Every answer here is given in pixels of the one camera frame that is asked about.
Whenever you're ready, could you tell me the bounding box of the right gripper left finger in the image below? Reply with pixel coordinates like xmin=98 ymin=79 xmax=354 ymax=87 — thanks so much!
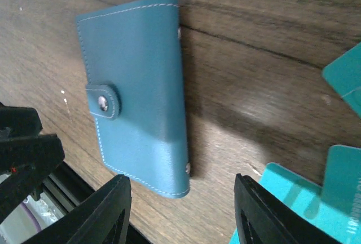
xmin=25 ymin=175 xmax=131 ymax=243

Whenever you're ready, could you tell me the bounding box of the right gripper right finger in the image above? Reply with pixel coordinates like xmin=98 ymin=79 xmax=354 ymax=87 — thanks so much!
xmin=234 ymin=174 xmax=338 ymax=243

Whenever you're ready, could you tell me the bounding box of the blue leather card holder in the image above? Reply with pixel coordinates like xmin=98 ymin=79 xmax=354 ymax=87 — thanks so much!
xmin=76 ymin=0 xmax=190 ymax=198

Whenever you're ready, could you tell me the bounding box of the teal VIP card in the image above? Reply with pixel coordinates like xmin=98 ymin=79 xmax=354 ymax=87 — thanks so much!
xmin=230 ymin=145 xmax=360 ymax=243

